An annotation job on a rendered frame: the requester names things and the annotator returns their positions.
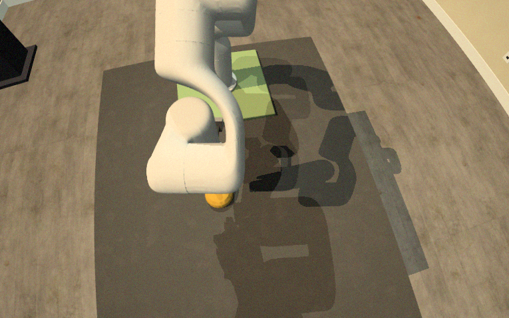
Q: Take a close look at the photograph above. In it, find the yellow dome bell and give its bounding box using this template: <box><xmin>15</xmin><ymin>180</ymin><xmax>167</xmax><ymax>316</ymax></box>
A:
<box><xmin>205</xmin><ymin>193</ymin><xmax>234</xmax><ymax>208</ymax></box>

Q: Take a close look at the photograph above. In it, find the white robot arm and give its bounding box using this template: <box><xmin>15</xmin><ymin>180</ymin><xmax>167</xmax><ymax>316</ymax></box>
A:
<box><xmin>146</xmin><ymin>0</ymin><xmax>257</xmax><ymax>194</ymax></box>

